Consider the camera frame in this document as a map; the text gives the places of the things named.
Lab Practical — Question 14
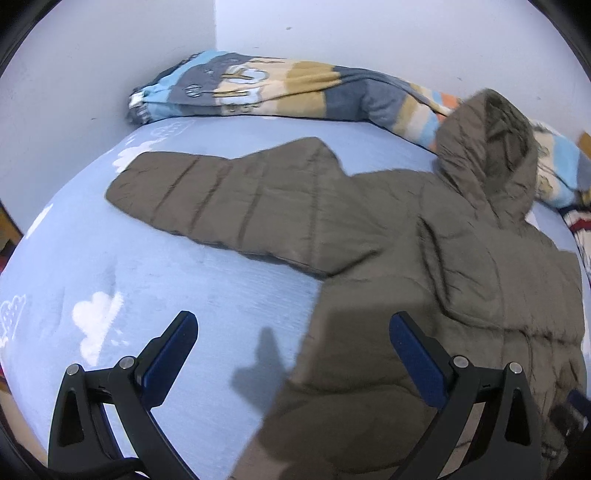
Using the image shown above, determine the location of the navy star patterned pillow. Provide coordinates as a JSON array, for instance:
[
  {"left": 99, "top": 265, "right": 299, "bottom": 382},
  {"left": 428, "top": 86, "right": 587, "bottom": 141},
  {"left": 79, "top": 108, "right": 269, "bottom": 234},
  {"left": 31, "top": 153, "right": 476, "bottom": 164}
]
[{"left": 559, "top": 206, "right": 591, "bottom": 280}]

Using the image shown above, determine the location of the light blue cloud bedsheet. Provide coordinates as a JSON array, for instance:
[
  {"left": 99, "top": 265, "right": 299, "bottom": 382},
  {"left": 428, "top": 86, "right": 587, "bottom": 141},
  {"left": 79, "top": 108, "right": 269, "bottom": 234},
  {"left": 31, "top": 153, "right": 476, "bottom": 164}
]
[{"left": 1, "top": 137, "right": 587, "bottom": 479}]

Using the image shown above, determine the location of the colourful patchwork quilt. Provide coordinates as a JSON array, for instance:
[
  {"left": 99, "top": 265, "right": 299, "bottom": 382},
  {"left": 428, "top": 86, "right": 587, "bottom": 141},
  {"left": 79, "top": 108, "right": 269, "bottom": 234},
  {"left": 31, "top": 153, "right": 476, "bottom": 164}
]
[{"left": 126, "top": 49, "right": 591, "bottom": 210}]

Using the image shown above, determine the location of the olive brown puffer jacket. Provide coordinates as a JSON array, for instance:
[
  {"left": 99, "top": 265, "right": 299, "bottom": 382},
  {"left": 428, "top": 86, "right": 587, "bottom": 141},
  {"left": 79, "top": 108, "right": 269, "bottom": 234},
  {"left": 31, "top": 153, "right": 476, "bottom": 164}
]
[{"left": 106, "top": 90, "right": 586, "bottom": 479}]

